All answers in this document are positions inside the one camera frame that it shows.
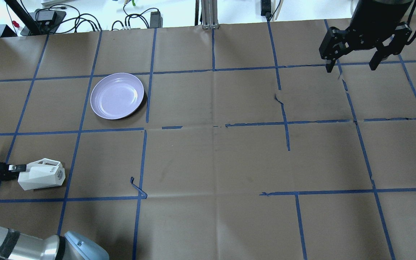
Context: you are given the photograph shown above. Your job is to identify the aluminium frame post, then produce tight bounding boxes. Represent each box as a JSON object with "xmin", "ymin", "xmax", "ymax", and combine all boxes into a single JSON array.
[{"xmin": 200, "ymin": 0, "xmax": 219, "ymax": 30}]

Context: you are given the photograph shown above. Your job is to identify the white faceted mug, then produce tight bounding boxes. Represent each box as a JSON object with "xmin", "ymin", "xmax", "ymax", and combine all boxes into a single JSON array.
[{"xmin": 17, "ymin": 158, "xmax": 66, "ymax": 191}]

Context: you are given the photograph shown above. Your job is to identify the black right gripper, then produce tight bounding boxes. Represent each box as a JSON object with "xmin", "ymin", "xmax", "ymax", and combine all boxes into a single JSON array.
[{"xmin": 318, "ymin": 4, "xmax": 412, "ymax": 73}]

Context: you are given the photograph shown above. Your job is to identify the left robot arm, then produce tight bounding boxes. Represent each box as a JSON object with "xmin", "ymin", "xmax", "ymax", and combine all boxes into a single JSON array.
[{"xmin": 0, "ymin": 158, "xmax": 110, "ymax": 260}]

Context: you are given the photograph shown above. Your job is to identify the black power adapter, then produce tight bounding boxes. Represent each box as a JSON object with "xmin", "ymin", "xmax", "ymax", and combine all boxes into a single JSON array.
[{"xmin": 149, "ymin": 10, "xmax": 163, "ymax": 28}]

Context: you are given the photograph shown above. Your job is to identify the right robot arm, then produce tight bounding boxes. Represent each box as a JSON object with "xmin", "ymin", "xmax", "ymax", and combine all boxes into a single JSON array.
[{"xmin": 319, "ymin": 0, "xmax": 416, "ymax": 73}]

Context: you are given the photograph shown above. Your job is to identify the lavender plate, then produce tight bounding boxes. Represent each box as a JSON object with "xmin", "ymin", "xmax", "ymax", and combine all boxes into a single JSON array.
[{"xmin": 90, "ymin": 73, "xmax": 145, "ymax": 120}]

